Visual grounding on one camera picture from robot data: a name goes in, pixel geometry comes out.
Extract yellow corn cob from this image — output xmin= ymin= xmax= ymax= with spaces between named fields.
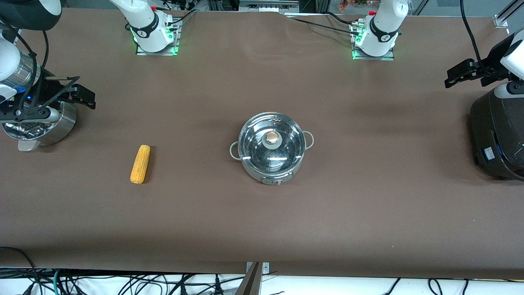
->
xmin=130 ymin=145 xmax=151 ymax=184

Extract glass lid with grey knob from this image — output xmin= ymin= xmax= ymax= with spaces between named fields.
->
xmin=239 ymin=112 xmax=307 ymax=172

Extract steel steamer pot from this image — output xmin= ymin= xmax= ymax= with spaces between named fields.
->
xmin=2 ymin=100 xmax=77 ymax=152

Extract aluminium corner profile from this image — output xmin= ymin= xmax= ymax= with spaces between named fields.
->
xmin=493 ymin=0 xmax=524 ymax=28

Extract black rice cooker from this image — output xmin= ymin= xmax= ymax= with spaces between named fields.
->
xmin=470 ymin=85 xmax=524 ymax=182

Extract orange background objects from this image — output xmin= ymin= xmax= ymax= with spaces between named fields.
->
xmin=338 ymin=0 xmax=371 ymax=11

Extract brown table mat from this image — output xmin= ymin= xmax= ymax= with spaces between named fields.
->
xmin=0 ymin=7 xmax=524 ymax=280

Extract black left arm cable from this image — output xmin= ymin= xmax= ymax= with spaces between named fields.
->
xmin=460 ymin=0 xmax=484 ymax=63

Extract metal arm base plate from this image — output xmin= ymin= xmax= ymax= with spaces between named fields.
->
xmin=351 ymin=20 xmax=395 ymax=61
xmin=136 ymin=18 xmax=181 ymax=56

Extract black base cable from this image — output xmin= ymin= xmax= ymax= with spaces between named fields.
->
xmin=164 ymin=5 xmax=200 ymax=27

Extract short black cable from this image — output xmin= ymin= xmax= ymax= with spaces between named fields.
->
xmin=323 ymin=11 xmax=353 ymax=25

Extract long black cable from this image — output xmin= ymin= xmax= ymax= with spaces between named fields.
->
xmin=287 ymin=17 xmax=357 ymax=36

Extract black looped cable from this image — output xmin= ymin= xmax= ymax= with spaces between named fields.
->
xmin=0 ymin=246 xmax=40 ymax=284

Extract steel pot with grey handles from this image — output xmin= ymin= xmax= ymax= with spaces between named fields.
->
xmin=229 ymin=111 xmax=315 ymax=186

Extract aluminium frame rail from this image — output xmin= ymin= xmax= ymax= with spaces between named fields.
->
xmin=239 ymin=0 xmax=300 ymax=13

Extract grey metal post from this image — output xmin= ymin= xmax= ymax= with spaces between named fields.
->
xmin=235 ymin=262 xmax=262 ymax=295

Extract silver mounting bracket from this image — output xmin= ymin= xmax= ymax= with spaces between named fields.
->
xmin=246 ymin=262 xmax=270 ymax=275

